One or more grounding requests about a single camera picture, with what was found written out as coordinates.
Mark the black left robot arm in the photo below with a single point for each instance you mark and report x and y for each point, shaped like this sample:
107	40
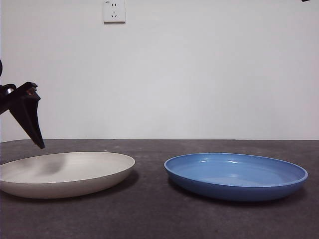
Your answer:
0	67

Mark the white round plate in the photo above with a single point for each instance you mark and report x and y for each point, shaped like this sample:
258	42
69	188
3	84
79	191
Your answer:
82	171

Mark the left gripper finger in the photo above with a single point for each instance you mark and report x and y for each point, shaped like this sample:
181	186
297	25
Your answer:
28	117

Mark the blue round plate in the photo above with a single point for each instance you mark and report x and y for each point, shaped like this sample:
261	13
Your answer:
234	174

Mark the white wall socket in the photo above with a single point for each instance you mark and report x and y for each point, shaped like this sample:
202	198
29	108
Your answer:
114	12

